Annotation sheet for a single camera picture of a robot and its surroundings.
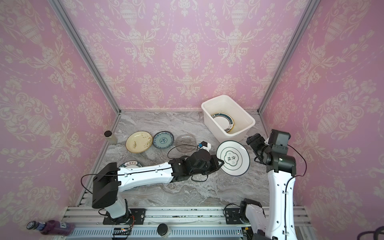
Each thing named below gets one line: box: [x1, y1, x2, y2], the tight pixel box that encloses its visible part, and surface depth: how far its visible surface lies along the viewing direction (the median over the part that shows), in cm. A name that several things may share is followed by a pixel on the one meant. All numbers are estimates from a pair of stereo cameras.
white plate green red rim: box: [211, 112, 235, 133], surface depth 113 cm
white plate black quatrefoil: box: [216, 140, 251, 177], surface depth 76 cm
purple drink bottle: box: [26, 219, 76, 236], surface depth 61 cm
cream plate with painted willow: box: [125, 130, 153, 154], surface depth 103 cm
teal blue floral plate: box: [152, 131, 174, 149], surface depth 105 cm
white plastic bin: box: [201, 95, 256, 143], surface depth 105 cm
